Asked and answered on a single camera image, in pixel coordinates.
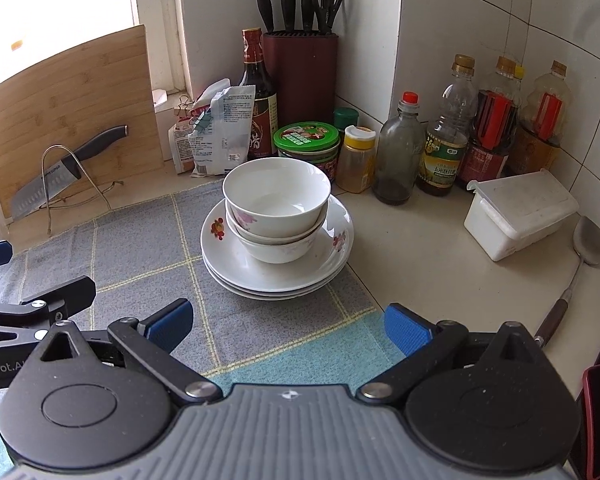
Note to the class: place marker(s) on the red black object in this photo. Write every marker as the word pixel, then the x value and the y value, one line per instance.
pixel 597 410

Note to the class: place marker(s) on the white plastic container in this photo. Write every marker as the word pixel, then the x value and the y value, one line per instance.
pixel 510 230

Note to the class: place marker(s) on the yellow label oil bottle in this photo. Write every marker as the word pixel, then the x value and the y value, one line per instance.
pixel 442 160

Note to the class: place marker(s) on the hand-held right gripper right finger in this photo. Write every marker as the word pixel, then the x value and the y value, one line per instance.
pixel 407 327

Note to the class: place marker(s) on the grey blue checked cloth mat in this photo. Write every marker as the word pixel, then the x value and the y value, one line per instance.
pixel 145 260

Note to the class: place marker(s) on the black kitchen scissors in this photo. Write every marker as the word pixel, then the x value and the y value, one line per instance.
pixel 324 22

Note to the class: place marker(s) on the white floral bowl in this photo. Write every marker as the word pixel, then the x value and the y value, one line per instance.
pixel 316 224
pixel 275 252
pixel 260 185

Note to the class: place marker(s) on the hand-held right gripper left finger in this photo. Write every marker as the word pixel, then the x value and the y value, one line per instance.
pixel 167 325

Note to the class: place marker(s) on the green cap bottle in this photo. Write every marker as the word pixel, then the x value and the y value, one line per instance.
pixel 346 117

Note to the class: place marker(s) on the blue white salt bag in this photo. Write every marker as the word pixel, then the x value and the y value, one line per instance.
pixel 230 130

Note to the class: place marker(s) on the white seasoning packet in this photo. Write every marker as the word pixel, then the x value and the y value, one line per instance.
pixel 182 147

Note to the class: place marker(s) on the red cap glass bottle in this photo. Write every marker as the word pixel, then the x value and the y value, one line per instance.
pixel 397 160

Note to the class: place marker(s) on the yellow cap spice jar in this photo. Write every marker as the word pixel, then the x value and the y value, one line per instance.
pixel 355 170

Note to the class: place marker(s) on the dark red knife block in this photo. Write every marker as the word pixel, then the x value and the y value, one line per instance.
pixel 305 80

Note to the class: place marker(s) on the bamboo cutting board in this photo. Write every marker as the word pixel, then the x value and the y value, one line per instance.
pixel 80 90

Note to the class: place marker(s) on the green lid sauce jar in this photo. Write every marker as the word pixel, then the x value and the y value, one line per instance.
pixel 305 137

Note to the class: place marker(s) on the white fruit print plate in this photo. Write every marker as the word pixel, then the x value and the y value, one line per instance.
pixel 277 289
pixel 277 297
pixel 330 220

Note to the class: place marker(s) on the dark soy sauce bottle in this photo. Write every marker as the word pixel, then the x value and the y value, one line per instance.
pixel 260 125

